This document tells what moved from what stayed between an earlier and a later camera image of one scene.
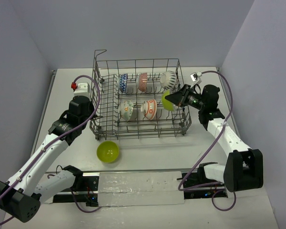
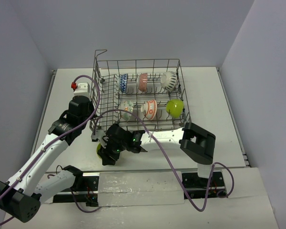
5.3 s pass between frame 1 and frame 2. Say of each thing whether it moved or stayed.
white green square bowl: moved
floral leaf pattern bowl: stayed
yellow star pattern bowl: stayed
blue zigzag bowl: stayed
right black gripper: moved
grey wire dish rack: stayed
